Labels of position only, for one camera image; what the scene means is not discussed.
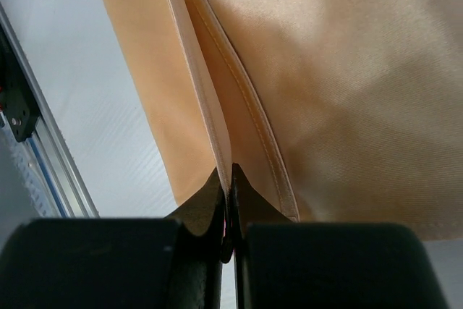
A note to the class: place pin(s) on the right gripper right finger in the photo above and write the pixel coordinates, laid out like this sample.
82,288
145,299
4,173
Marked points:
284,264

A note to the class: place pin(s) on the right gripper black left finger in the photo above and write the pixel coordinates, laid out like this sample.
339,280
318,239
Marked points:
173,262

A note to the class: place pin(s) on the peach satin napkin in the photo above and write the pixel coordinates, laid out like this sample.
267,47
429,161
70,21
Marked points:
336,110

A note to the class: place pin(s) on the aluminium front rail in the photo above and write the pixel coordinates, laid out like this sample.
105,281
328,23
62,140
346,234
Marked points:
44,160

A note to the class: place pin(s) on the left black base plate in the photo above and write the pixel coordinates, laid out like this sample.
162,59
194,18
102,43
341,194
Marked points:
17,100

